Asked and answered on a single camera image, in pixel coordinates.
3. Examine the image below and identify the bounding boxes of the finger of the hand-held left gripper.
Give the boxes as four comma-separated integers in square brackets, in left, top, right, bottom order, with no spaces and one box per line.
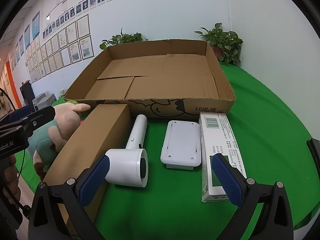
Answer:
[0,106,35,125]
[10,106,56,138]

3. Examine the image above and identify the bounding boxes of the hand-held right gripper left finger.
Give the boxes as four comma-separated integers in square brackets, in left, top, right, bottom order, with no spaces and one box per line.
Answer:
[28,154,110,240]

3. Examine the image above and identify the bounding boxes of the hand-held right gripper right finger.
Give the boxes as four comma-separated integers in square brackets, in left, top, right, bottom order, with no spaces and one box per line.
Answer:
[211,153,293,240]

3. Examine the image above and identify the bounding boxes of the plush toy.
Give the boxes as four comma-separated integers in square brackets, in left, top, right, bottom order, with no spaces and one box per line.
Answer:
[26,101,91,176]

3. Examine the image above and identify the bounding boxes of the long brown cardboard box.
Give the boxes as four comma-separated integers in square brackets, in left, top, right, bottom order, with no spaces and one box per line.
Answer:
[40,103,132,238]

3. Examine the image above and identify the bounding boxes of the white printed medicine carton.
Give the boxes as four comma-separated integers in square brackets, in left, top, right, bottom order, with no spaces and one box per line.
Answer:
[199,112,248,203]

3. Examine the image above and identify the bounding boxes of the white plastic device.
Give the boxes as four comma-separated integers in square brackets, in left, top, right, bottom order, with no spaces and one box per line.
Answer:
[160,120,202,171]

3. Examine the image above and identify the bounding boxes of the white hair dryer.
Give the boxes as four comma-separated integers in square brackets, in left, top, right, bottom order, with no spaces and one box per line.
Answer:
[104,114,149,188]

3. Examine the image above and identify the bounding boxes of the large cardboard tray box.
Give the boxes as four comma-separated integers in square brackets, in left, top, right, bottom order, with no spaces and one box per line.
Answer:
[63,39,237,120]

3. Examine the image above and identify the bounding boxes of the person's left hand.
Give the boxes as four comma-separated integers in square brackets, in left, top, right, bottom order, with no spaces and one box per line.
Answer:
[4,154,22,207]

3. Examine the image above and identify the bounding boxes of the black cabinet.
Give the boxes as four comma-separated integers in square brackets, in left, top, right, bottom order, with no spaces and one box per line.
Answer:
[20,81,35,110]

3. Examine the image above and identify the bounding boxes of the green tablecloth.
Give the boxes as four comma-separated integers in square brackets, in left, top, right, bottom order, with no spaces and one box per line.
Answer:
[15,64,320,240]

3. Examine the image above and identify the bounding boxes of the black plastic object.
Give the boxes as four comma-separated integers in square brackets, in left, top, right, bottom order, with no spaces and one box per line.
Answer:
[307,138,320,168]

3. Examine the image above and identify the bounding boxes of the leafy potted plant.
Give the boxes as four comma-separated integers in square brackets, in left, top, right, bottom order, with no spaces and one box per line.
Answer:
[99,27,148,50]

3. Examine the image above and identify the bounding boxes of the leafy plant in brown pot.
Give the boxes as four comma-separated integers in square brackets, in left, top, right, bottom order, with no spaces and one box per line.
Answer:
[194,23,243,67]

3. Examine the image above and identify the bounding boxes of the black cable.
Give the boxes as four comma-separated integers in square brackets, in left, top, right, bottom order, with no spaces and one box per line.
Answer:
[0,87,30,215]

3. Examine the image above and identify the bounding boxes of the wall of framed certificates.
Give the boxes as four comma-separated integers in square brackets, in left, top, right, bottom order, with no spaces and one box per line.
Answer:
[9,14,95,83]

